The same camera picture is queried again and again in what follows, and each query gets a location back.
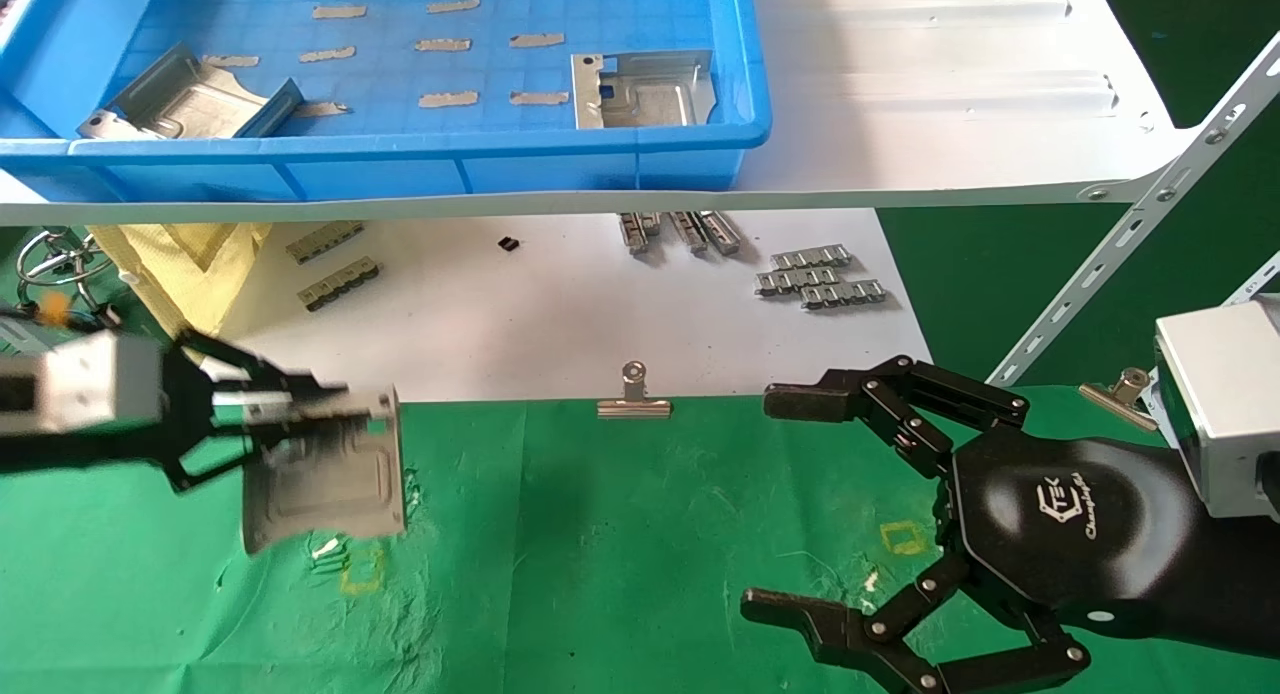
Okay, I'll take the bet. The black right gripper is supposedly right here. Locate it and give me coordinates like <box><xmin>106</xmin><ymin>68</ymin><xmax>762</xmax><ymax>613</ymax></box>
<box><xmin>740</xmin><ymin>355</ymin><xmax>1280</xmax><ymax>694</ymax></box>

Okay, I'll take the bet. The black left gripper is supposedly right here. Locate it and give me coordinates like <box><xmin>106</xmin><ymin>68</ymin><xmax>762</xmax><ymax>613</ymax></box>
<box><xmin>0</xmin><ymin>329</ymin><xmax>401</xmax><ymax>497</ymax></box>

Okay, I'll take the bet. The silver stamped sheet metal part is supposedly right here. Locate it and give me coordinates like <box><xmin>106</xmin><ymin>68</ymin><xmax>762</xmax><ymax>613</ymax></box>
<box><xmin>571</xmin><ymin>50</ymin><xmax>717</xmax><ymax>131</ymax></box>
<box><xmin>78</xmin><ymin>42</ymin><xmax>305</xmax><ymax>141</ymax></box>
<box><xmin>242</xmin><ymin>386</ymin><xmax>409</xmax><ymax>555</ymax></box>

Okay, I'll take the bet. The yellow cloth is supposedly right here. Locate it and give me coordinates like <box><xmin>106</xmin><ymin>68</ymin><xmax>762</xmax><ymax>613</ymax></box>
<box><xmin>88</xmin><ymin>222</ymin><xmax>301</xmax><ymax>343</ymax></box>

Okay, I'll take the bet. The green table cloth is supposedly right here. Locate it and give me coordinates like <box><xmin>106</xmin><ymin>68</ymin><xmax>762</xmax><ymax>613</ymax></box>
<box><xmin>0</xmin><ymin>386</ymin><xmax>1280</xmax><ymax>694</ymax></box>

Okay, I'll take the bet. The silver segmented metal strip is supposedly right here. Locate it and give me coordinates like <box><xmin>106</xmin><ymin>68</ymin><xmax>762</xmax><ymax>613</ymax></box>
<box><xmin>755</xmin><ymin>267</ymin><xmax>839</xmax><ymax>297</ymax></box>
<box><xmin>770</xmin><ymin>244</ymin><xmax>853</xmax><ymax>271</ymax></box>
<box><xmin>800</xmin><ymin>280</ymin><xmax>889</xmax><ymax>310</ymax></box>

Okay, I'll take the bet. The silver binder clip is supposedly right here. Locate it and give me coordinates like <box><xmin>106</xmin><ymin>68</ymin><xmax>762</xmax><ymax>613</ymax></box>
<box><xmin>597</xmin><ymin>362</ymin><xmax>672</xmax><ymax>420</ymax></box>
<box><xmin>1078</xmin><ymin>367</ymin><xmax>1161</xmax><ymax>433</ymax></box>

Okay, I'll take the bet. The bunch of metal rings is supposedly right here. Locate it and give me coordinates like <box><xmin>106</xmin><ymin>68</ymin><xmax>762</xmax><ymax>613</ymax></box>
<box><xmin>15</xmin><ymin>227</ymin><xmax>116</xmax><ymax>315</ymax></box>

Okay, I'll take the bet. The blue plastic tray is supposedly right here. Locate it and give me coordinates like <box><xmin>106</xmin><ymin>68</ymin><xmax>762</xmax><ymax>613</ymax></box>
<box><xmin>0</xmin><ymin>0</ymin><xmax>773</xmax><ymax>203</ymax></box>

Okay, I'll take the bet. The white metal shelf board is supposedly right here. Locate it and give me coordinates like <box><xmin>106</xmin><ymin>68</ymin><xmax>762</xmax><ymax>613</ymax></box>
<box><xmin>0</xmin><ymin>0</ymin><xmax>1201</xmax><ymax>226</ymax></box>

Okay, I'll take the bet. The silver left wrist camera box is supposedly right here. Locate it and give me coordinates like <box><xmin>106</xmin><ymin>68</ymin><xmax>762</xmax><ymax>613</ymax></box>
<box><xmin>0</xmin><ymin>329</ymin><xmax>168</xmax><ymax>437</ymax></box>

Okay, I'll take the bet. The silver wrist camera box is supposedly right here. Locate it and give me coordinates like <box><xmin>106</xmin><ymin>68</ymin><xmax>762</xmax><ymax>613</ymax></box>
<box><xmin>0</xmin><ymin>329</ymin><xmax>168</xmax><ymax>437</ymax></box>
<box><xmin>1153</xmin><ymin>294</ymin><xmax>1280</xmax><ymax>520</ymax></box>

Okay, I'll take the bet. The white perforated shelf post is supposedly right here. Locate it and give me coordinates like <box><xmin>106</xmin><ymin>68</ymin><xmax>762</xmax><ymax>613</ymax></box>
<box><xmin>1215</xmin><ymin>252</ymin><xmax>1280</xmax><ymax>310</ymax></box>
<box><xmin>985</xmin><ymin>29</ymin><xmax>1280</xmax><ymax>390</ymax></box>

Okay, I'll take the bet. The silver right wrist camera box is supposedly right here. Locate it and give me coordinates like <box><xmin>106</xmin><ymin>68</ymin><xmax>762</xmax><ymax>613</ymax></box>
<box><xmin>1153</xmin><ymin>294</ymin><xmax>1280</xmax><ymax>520</ymax></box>

